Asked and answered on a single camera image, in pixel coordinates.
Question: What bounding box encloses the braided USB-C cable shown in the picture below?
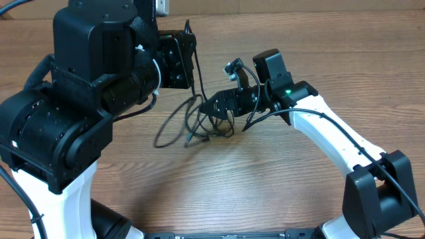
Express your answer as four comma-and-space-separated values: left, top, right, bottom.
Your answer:
184, 19, 220, 130

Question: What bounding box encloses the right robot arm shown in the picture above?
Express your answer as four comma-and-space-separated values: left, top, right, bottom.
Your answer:
201, 48, 423, 238

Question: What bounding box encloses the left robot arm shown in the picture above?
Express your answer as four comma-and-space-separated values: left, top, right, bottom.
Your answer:
1, 1, 197, 238

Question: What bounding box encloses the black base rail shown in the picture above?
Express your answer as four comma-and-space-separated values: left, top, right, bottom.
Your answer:
145, 228, 325, 239

